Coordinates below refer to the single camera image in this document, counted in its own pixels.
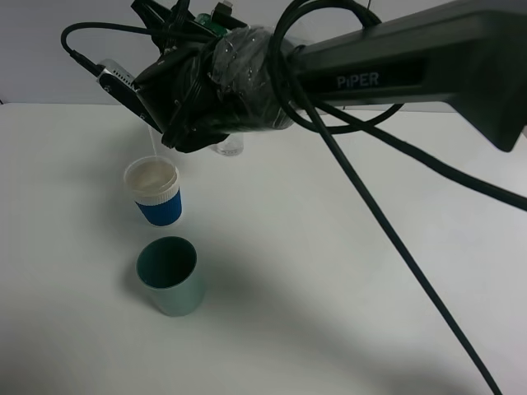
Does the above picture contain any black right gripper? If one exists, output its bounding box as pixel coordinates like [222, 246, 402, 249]
[133, 40, 228, 153]

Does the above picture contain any clear plastic bottle green label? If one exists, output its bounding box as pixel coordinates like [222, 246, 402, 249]
[194, 13, 229, 36]

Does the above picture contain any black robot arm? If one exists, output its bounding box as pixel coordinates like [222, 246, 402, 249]
[133, 1, 526, 152]

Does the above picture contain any blue white ribbed cup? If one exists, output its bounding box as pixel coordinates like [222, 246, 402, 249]
[124, 156, 182, 227]

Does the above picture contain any teal green plastic cup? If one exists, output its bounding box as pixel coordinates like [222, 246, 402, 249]
[136, 236, 205, 317]

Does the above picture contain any tall clear drinking glass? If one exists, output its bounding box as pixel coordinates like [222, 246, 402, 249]
[215, 133, 244, 156]

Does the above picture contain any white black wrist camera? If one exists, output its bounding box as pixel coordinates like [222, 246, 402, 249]
[97, 59, 161, 132]

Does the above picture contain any black camera cable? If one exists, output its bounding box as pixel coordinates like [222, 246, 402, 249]
[60, 0, 527, 395]

